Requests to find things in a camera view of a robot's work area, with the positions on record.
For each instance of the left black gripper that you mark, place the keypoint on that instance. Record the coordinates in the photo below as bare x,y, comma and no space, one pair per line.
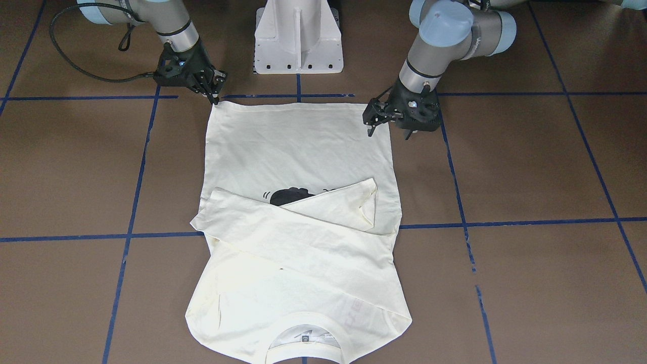
394,102

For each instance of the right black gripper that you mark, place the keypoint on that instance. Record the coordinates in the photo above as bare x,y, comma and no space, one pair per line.
198,64

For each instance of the cream long-sleeve cat shirt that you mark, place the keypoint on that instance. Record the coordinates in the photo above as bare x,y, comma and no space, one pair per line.
300,210

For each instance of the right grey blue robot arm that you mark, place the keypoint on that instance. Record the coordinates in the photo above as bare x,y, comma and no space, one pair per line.
169,19

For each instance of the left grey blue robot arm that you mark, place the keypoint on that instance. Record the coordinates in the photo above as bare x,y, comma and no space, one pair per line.
448,31

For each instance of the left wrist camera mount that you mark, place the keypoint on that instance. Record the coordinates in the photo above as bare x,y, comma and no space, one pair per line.
419,116

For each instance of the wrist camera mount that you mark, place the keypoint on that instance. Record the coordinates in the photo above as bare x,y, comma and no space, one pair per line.
172,72
419,116

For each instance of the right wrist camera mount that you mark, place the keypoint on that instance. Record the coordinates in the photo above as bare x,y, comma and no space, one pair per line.
172,72

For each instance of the white camera post base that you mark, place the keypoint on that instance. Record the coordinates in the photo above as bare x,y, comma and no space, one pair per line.
297,37

